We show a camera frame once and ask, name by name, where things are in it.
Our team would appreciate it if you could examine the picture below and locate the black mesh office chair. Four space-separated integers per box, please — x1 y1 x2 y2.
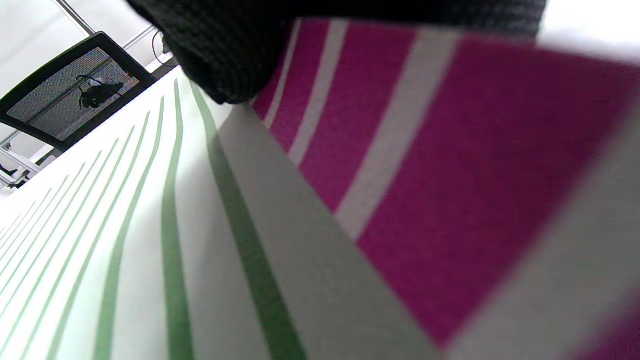
0 31 158 152

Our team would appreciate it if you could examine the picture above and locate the metal frame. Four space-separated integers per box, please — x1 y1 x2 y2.
0 0 177 190

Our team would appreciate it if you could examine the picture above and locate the person's right hand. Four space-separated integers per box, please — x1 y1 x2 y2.
125 0 548 105

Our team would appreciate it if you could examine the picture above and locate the green white striped cloth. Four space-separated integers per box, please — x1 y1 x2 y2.
0 67 441 360

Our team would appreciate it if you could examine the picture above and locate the magenta white striped cloth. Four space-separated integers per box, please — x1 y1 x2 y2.
251 18 640 360

